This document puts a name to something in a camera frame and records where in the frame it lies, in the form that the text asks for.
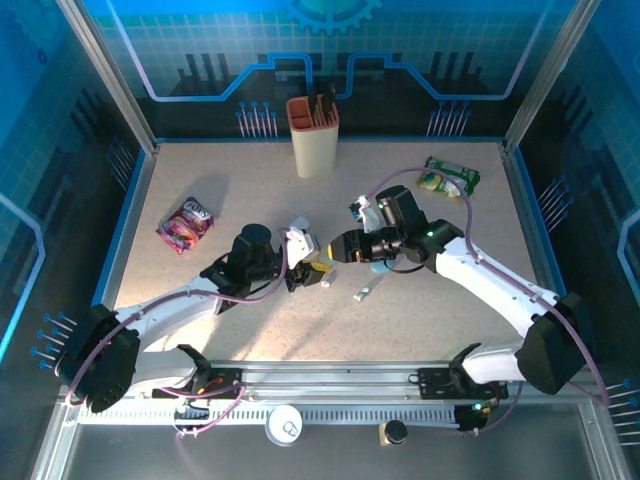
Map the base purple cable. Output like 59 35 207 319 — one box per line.
459 379 526 436
158 378 249 440

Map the aluminium frame post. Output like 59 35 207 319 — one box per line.
57 0 160 155
502 0 599 152

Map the beige knife block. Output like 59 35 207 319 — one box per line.
285 96 341 180

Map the small bottle black cap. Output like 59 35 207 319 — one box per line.
378 419 409 447

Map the black knife handle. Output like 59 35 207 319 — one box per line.
307 85 324 126
320 81 337 124

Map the green snack bag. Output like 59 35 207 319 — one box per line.
417 155 481 200

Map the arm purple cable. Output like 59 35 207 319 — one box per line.
64 227 292 406
367 167 614 407

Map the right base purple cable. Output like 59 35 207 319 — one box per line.
459 379 526 436

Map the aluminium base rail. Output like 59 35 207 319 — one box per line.
64 359 551 401

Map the purple snack bag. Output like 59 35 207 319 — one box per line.
155 196 215 255

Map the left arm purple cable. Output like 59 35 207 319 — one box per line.
64 227 292 406

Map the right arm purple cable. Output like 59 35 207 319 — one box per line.
367 167 614 407

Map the slotted grey cable duct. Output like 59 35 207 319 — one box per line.
77 407 461 427

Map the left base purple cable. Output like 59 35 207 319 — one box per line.
158 378 249 440

